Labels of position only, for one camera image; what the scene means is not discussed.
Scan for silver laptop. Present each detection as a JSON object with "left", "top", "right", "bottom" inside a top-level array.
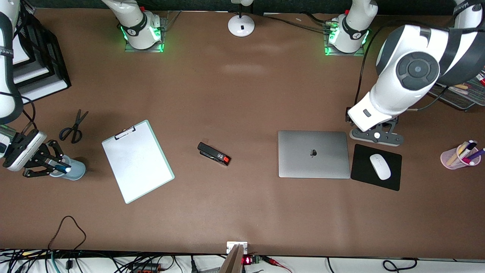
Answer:
[{"left": 278, "top": 130, "right": 351, "bottom": 179}]

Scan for white marker black cap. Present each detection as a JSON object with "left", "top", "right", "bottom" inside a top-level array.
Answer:
[{"left": 458, "top": 140, "right": 479, "bottom": 160}]

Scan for purple marker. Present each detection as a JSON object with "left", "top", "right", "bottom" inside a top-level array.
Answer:
[{"left": 468, "top": 148, "right": 485, "bottom": 164}]

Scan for light blue mesh pen cup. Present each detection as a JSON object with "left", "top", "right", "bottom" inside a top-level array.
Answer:
[{"left": 48, "top": 154, "right": 86, "bottom": 181}]

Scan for black blue scissors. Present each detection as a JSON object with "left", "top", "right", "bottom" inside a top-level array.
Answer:
[{"left": 59, "top": 109, "right": 89, "bottom": 144}]

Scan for black mouse pad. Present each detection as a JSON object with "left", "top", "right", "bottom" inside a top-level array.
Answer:
[{"left": 350, "top": 143, "right": 402, "bottom": 191}]

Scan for white computer mouse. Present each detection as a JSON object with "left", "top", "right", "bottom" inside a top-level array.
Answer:
[{"left": 369, "top": 154, "right": 391, "bottom": 180}]

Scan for black stacked paper tray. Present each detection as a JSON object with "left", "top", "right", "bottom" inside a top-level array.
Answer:
[{"left": 13, "top": 6, "right": 72, "bottom": 104}]

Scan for blank white paper sheet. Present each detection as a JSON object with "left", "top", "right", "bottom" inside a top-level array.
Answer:
[{"left": 103, "top": 122, "right": 173, "bottom": 202}]

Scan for pink mesh pen cup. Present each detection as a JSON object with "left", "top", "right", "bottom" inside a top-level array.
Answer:
[{"left": 441, "top": 143, "right": 482, "bottom": 169}]

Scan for cream yellow pen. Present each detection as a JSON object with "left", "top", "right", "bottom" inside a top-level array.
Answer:
[{"left": 446, "top": 144, "right": 467, "bottom": 166}]

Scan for mint green clipboard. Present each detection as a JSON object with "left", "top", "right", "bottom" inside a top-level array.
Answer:
[{"left": 102, "top": 120, "right": 175, "bottom": 204}]

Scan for white round stand base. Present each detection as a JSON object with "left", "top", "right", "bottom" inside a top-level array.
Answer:
[{"left": 228, "top": 0, "right": 255, "bottom": 37}]

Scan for orange power strip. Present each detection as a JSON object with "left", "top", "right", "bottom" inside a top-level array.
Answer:
[{"left": 131, "top": 264, "right": 161, "bottom": 273}]

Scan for black stapler red tip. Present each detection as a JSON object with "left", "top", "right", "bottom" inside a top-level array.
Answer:
[{"left": 197, "top": 142, "right": 231, "bottom": 166}]

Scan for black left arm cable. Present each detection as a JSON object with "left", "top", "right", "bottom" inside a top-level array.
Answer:
[{"left": 354, "top": 21, "right": 451, "bottom": 112}]

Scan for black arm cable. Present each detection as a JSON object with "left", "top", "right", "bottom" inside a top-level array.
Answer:
[
  {"left": 0, "top": 92, "right": 37, "bottom": 134},
  {"left": 354, "top": 21, "right": 451, "bottom": 112}
]

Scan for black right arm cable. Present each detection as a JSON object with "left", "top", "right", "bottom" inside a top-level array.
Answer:
[{"left": 0, "top": 92, "right": 37, "bottom": 134}]

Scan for brown braided cable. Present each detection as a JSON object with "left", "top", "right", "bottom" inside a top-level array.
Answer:
[{"left": 48, "top": 215, "right": 87, "bottom": 251}]

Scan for clear arm base plate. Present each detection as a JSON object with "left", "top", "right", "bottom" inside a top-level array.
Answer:
[
  {"left": 124, "top": 11, "right": 181, "bottom": 53},
  {"left": 324, "top": 21, "right": 366, "bottom": 56}
]

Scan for tangled black cables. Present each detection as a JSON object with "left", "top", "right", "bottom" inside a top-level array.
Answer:
[{"left": 0, "top": 248, "right": 114, "bottom": 273}]

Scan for black cable bundle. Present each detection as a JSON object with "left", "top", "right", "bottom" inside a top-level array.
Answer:
[{"left": 261, "top": 13, "right": 331, "bottom": 33}]

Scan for black wire mesh desk tray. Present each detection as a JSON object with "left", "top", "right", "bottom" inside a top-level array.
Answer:
[{"left": 428, "top": 64, "right": 485, "bottom": 111}]

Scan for black looped cable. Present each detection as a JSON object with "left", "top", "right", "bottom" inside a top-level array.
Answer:
[{"left": 382, "top": 258, "right": 418, "bottom": 273}]

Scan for red wire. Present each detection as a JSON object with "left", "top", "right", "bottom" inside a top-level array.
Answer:
[{"left": 261, "top": 256, "right": 293, "bottom": 273}]

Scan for wooden camera mount bar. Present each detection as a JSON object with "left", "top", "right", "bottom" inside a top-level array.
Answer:
[{"left": 219, "top": 244, "right": 244, "bottom": 273}]

